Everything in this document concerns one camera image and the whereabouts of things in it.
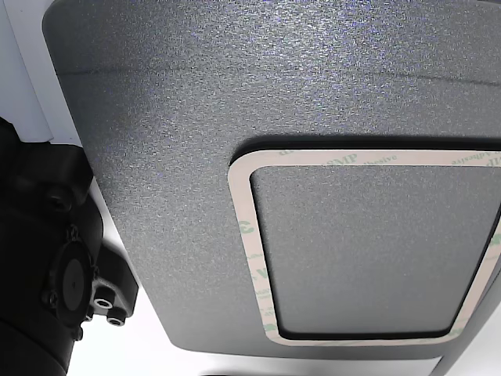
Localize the black frame with tan liner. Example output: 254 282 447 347
225 136 501 349

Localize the gray textured base plate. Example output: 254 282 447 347
41 0 501 376

